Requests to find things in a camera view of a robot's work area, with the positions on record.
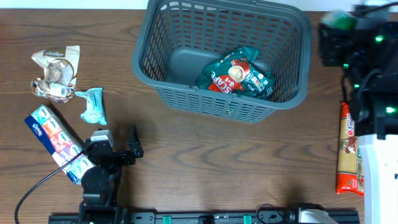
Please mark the mint toilet tissue wipes pack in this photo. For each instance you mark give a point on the mint toilet tissue wipes pack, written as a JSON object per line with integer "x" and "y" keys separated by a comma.
{"x": 94, "y": 112}

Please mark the green red coffee sachet bag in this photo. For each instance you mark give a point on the green red coffee sachet bag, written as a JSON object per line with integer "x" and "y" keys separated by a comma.
{"x": 236, "y": 74}

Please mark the blue Kleenex tissue multipack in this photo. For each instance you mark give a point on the blue Kleenex tissue multipack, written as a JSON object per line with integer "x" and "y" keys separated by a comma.
{"x": 60, "y": 144}

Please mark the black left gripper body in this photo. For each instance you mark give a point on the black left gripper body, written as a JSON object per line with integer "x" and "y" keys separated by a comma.
{"x": 123, "y": 156}

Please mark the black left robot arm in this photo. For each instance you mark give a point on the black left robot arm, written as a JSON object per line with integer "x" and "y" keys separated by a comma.
{"x": 101, "y": 182}

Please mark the grey plastic slotted basket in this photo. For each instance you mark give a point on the grey plastic slotted basket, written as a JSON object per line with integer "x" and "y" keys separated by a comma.
{"x": 179, "y": 38}

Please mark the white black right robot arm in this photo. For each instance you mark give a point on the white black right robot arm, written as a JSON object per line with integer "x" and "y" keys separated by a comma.
{"x": 373, "y": 105}

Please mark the beige mushroom snack pouch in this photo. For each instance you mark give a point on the beige mushroom snack pouch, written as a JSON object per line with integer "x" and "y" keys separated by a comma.
{"x": 60, "y": 67}

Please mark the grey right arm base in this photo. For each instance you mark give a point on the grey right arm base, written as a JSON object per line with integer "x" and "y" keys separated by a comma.
{"x": 308, "y": 213}

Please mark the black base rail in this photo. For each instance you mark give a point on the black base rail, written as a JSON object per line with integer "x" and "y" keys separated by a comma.
{"x": 346, "y": 217}

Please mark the orange spaghetti packet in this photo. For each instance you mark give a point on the orange spaghetti packet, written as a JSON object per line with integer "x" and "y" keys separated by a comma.
{"x": 350, "y": 173}

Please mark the green lidded spice jar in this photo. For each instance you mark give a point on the green lidded spice jar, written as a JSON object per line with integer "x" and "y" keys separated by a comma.
{"x": 339, "y": 20}

